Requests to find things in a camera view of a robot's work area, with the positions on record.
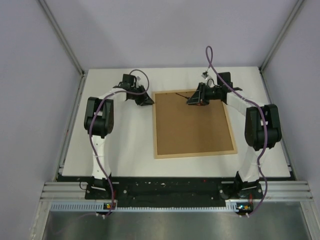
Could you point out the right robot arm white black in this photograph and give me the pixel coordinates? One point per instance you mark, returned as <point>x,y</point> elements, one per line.
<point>262,129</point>

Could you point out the grey slotted cable duct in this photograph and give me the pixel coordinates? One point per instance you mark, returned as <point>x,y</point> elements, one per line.
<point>102,207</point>

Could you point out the pink handled screwdriver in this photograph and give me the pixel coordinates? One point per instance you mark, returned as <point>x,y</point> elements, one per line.
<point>185,97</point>

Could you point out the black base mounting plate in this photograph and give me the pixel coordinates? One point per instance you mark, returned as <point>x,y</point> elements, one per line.
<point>172,192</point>

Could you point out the wooden photo frame brown back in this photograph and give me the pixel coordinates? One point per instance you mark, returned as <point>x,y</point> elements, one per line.
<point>182,131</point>

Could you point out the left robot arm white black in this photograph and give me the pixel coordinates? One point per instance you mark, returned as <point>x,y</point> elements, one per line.
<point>99,120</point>

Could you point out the aluminium corner post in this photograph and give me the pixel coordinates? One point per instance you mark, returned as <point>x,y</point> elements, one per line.
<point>60,35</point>
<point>294,13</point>

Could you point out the aluminium rail beam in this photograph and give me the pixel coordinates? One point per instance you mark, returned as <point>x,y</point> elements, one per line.
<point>277,191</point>

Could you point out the left aluminium corner post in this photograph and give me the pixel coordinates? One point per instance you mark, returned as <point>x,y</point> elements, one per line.
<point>60,35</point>

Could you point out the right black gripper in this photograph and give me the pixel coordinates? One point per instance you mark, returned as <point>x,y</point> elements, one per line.
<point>199,97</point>

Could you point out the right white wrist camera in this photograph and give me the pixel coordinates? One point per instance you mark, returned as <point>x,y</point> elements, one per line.
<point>209,82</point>

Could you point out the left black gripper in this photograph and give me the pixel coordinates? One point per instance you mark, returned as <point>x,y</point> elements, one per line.
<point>145,100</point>

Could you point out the right aluminium corner post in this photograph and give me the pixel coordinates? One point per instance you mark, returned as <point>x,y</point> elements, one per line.
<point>294,13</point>

